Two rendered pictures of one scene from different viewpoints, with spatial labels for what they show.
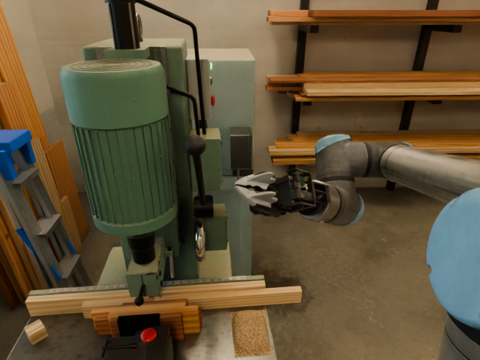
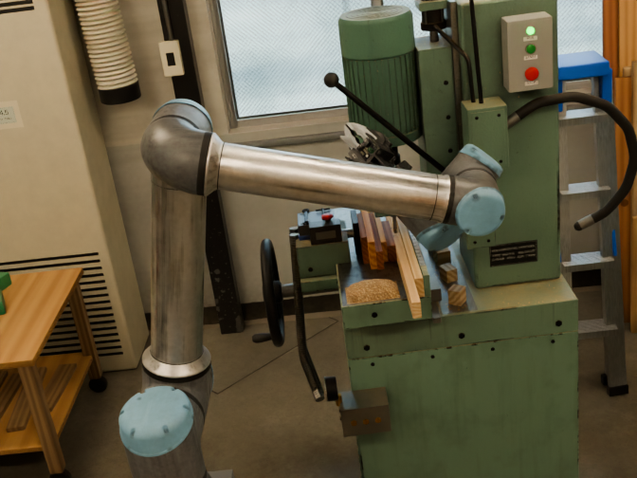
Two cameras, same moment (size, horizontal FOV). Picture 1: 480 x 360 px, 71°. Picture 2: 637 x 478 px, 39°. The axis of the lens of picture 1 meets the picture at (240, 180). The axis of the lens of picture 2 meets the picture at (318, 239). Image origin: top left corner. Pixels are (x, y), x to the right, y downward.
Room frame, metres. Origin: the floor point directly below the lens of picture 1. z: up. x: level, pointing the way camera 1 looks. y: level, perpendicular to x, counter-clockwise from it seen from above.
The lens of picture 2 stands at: (0.65, -1.90, 1.90)
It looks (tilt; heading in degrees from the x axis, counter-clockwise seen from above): 24 degrees down; 96
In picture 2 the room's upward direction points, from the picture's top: 8 degrees counter-clockwise
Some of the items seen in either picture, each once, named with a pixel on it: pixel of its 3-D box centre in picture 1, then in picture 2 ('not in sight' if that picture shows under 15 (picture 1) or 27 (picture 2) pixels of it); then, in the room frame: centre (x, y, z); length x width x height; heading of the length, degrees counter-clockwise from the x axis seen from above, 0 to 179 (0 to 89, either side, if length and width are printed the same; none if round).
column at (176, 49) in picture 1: (155, 171); (503, 136); (0.90, 0.25, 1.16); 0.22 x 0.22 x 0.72; 5
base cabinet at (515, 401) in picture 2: not in sight; (454, 411); (0.73, 0.24, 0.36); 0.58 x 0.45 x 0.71; 5
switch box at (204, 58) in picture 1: (199, 86); (527, 52); (0.95, 0.11, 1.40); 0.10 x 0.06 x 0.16; 5
